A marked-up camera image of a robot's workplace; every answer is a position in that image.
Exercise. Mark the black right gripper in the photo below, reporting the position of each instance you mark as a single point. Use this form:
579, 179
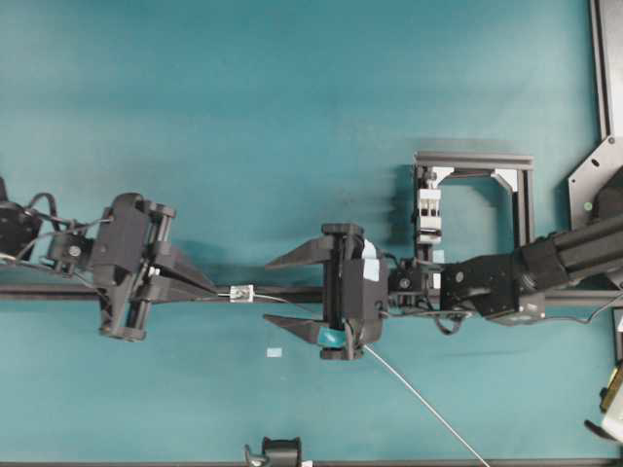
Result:
355, 292

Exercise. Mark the black clip at bottom edge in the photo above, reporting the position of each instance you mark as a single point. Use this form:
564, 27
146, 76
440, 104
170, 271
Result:
276, 453

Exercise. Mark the black square aluminium frame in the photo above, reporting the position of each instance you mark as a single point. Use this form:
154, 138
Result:
512, 172

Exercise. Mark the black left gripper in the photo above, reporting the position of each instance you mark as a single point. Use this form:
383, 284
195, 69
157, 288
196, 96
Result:
131, 224

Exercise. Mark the long black aluminium rail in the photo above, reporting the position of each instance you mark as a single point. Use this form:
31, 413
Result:
301, 295

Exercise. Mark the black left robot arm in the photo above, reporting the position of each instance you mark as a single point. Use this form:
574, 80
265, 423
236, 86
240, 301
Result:
35, 236

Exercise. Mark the yellow black device right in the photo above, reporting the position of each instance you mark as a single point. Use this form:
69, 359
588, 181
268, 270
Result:
610, 428

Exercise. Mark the white clamp block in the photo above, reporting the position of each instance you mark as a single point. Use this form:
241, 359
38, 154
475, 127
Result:
429, 221

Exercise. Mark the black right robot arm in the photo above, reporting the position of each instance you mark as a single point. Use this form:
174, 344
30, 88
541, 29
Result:
504, 288

